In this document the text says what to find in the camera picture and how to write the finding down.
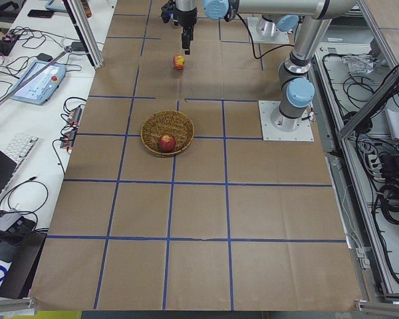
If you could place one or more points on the usb hub with cables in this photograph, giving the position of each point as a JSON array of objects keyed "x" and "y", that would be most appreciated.
[{"x": 74, "y": 116}]

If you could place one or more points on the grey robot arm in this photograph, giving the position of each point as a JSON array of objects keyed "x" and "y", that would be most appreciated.
[{"x": 297, "y": 91}]

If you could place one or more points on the red yellow apple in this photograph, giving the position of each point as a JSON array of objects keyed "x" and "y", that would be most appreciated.
[{"x": 178, "y": 62}]

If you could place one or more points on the woven wicker basket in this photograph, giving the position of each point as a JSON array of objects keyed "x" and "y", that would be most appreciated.
[{"x": 171, "y": 122}]

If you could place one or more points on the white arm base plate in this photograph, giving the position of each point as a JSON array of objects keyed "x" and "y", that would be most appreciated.
[{"x": 275, "y": 127}]

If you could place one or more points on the blue teach pendant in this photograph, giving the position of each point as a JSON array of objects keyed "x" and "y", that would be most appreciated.
[{"x": 42, "y": 87}]

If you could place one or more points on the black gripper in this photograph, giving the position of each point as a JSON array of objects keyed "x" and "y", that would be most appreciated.
[{"x": 186, "y": 18}]

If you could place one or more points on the white keyboard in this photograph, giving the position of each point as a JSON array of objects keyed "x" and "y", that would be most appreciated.
[{"x": 20, "y": 147}]

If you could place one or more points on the aluminium frame post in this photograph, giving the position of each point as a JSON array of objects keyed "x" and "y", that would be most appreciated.
[{"x": 80, "y": 23}]

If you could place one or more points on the red apple in basket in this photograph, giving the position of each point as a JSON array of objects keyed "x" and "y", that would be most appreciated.
[{"x": 166, "y": 143}]

